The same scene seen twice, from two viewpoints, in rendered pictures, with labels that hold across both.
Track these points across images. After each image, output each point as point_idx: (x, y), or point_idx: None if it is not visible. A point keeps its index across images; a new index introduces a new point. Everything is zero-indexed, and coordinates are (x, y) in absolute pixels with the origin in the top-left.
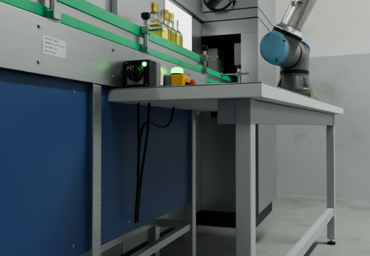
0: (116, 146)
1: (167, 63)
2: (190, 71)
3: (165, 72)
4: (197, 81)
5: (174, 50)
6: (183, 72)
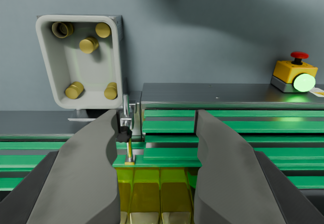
0: None
1: (311, 100)
2: (215, 100)
3: (306, 94)
4: (175, 94)
5: (279, 121)
6: (305, 74)
